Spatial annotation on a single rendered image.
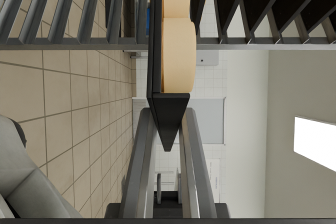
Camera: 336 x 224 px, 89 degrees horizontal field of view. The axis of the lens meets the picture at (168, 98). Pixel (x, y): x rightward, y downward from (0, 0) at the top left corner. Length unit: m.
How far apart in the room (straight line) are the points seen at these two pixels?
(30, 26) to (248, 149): 4.23
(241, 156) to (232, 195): 0.93
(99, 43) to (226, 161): 3.99
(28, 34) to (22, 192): 0.52
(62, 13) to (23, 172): 0.55
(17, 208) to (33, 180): 0.04
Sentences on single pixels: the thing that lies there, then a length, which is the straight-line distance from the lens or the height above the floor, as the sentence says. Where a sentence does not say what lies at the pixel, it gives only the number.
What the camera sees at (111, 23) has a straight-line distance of 0.66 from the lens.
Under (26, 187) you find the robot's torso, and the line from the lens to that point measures 0.38.
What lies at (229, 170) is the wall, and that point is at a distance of 4.43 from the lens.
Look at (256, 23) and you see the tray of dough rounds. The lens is 0.62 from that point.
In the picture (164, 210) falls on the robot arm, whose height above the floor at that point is 0.77.
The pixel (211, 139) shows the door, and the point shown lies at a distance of 4.10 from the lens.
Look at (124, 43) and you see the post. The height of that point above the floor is 0.64.
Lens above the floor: 0.78
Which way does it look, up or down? level
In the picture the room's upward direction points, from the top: 90 degrees clockwise
